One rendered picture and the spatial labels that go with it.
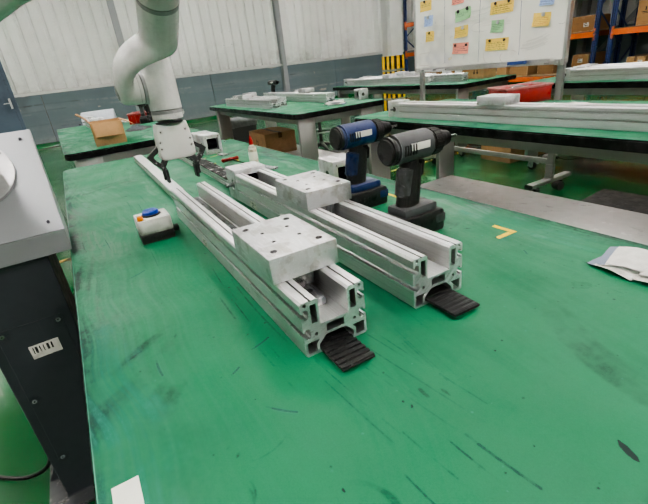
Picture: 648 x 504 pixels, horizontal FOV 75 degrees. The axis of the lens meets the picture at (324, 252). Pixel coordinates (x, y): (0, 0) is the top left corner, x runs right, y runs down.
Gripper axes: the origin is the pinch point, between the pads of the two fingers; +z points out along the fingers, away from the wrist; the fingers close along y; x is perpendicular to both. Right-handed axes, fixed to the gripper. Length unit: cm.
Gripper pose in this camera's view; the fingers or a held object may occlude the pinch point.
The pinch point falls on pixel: (182, 175)
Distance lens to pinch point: 132.7
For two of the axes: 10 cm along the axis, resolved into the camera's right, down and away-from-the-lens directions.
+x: 5.0, 3.1, -8.1
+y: -8.6, 2.9, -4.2
